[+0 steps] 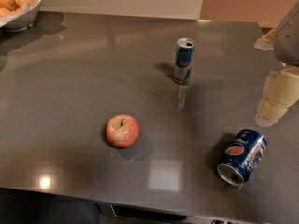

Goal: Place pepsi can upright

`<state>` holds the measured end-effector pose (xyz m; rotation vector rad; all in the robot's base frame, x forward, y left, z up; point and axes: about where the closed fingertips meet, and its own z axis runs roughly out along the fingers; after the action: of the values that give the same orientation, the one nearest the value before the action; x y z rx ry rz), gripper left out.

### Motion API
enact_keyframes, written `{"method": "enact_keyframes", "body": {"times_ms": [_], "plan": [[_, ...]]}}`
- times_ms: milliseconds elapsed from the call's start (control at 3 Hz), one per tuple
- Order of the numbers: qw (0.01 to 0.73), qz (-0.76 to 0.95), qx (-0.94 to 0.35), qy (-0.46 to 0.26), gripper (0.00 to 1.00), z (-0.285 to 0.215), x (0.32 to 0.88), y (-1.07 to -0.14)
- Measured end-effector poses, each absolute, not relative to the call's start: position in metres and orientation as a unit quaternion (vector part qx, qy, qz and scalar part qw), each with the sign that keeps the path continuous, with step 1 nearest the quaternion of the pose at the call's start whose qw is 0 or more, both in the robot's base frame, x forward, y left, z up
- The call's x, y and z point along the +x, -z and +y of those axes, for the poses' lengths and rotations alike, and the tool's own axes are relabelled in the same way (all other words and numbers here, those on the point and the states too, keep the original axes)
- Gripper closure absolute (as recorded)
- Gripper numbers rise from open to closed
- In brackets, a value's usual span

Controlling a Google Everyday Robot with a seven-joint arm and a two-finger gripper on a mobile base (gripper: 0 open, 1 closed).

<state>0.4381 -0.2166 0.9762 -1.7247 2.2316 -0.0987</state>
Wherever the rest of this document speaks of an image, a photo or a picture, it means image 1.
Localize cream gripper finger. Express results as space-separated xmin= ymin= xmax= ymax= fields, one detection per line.
xmin=255 ymin=66 xmax=299 ymax=127
xmin=254 ymin=28 xmax=277 ymax=51

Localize blue pepsi can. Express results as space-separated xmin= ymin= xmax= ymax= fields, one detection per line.
xmin=217 ymin=129 xmax=268 ymax=187

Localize red bull can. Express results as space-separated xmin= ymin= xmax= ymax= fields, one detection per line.
xmin=173 ymin=38 xmax=195 ymax=84

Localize red apple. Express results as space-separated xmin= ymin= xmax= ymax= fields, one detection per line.
xmin=106 ymin=114 xmax=140 ymax=148

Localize metal fruit bowl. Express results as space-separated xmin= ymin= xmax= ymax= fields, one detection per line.
xmin=0 ymin=0 xmax=44 ymax=33

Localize orange fruit middle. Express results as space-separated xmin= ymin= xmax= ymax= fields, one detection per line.
xmin=16 ymin=0 xmax=33 ymax=8

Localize orange fruit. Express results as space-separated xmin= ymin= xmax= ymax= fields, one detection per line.
xmin=16 ymin=0 xmax=33 ymax=8
xmin=0 ymin=7 xmax=10 ymax=17
xmin=0 ymin=0 xmax=17 ymax=11

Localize orange fruit lower left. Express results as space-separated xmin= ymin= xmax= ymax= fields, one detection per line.
xmin=0 ymin=7 xmax=10 ymax=17

